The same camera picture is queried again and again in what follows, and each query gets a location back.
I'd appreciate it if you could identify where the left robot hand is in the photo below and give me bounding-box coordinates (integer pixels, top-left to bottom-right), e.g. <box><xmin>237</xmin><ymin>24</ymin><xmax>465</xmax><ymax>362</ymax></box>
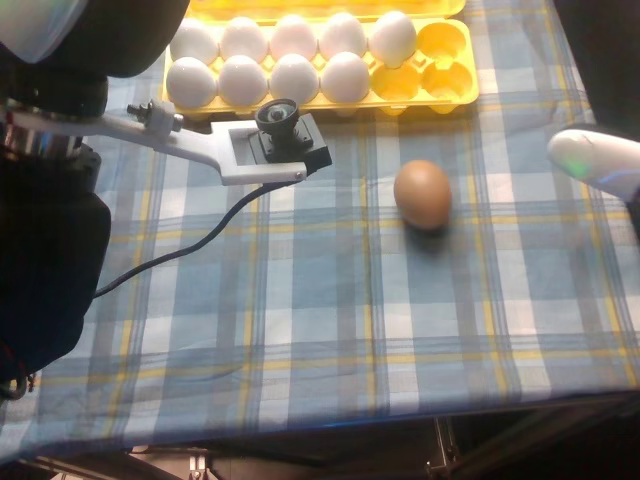
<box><xmin>0</xmin><ymin>0</ymin><xmax>192</xmax><ymax>80</ymax></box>

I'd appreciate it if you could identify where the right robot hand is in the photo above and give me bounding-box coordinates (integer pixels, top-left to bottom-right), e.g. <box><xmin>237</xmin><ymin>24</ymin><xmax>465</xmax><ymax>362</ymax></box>
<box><xmin>546</xmin><ymin>128</ymin><xmax>640</xmax><ymax>202</ymax></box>

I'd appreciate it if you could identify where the yellow-brown egg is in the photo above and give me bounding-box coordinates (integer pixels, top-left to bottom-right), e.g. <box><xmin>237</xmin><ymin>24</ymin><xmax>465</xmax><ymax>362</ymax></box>
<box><xmin>393</xmin><ymin>159</ymin><xmax>454</xmax><ymax>232</ymax></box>

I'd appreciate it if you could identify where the yellow egg carton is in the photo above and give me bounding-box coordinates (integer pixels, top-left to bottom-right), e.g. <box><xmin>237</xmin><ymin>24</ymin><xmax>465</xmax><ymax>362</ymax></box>
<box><xmin>158</xmin><ymin>0</ymin><xmax>481</xmax><ymax>119</ymax></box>

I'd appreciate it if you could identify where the blue plaid table cloth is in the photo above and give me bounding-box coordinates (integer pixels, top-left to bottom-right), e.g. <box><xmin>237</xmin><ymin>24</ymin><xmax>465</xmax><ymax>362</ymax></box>
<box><xmin>0</xmin><ymin>0</ymin><xmax>640</xmax><ymax>451</ymax></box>

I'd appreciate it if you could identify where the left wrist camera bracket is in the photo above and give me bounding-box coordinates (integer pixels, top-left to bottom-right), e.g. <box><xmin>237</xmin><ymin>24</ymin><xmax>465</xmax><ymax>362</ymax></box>
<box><xmin>0</xmin><ymin>98</ymin><xmax>309</xmax><ymax>187</ymax></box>

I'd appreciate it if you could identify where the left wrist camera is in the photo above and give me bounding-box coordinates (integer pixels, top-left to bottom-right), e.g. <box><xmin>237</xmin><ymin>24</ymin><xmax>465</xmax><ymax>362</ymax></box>
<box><xmin>247</xmin><ymin>98</ymin><xmax>334</xmax><ymax>177</ymax></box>

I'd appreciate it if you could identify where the black camera cable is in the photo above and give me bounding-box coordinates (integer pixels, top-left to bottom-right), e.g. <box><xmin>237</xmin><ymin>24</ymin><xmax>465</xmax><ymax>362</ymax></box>
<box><xmin>93</xmin><ymin>180</ymin><xmax>301</xmax><ymax>299</ymax></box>

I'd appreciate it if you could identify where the aluminium table frame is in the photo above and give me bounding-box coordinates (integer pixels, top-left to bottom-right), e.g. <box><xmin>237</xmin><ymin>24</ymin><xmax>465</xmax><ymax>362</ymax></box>
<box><xmin>29</xmin><ymin>399</ymin><xmax>640</xmax><ymax>480</ymax></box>

